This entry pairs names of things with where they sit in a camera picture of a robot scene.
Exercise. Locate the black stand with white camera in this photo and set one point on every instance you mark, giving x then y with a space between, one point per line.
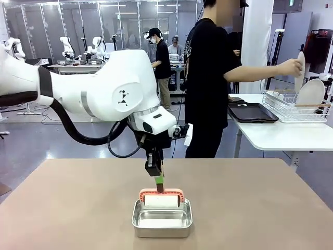
278 52

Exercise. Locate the rectangular metal tin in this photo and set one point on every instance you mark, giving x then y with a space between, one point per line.
161 233

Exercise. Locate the person's right forearm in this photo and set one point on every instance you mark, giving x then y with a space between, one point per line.
268 69

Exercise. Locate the grey door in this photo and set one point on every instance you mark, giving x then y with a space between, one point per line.
291 41

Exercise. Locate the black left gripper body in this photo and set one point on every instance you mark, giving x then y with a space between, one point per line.
153 144

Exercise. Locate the seated person in grey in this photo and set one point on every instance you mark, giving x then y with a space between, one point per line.
175 48

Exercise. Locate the tall white panel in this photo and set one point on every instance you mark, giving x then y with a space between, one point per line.
257 39

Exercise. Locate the white lab robot arm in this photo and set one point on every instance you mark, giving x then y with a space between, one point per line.
66 45
15 45
97 45

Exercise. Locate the dark brown serving tray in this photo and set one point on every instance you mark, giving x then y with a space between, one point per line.
252 112

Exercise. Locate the dark red jacket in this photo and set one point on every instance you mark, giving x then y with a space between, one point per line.
316 52

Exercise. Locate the person with cap and mask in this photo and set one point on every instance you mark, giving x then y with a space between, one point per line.
162 60

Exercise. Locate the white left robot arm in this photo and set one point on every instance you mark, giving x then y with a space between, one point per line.
104 86

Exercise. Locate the white cutlery holder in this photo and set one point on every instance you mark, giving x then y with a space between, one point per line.
271 95

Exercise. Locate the wood-top lab table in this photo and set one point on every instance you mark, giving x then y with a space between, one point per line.
78 65

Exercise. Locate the left arm white wrist camera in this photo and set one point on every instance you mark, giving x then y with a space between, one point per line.
188 135

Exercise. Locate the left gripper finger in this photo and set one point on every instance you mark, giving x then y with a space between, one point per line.
153 169
159 159

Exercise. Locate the person in black t-shirt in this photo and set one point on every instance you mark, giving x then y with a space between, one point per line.
205 78

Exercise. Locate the tan board corner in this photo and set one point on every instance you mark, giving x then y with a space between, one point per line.
4 191

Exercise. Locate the white rounded side table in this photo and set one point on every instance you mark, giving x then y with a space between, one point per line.
286 135

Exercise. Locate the dark brown flat mat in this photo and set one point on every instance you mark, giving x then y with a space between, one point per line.
236 100

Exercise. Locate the black clothes rack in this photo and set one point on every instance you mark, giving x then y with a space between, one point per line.
316 31

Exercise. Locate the person's right hand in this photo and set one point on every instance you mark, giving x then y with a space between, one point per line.
292 67

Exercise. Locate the black camera tripod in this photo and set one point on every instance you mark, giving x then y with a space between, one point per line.
115 43

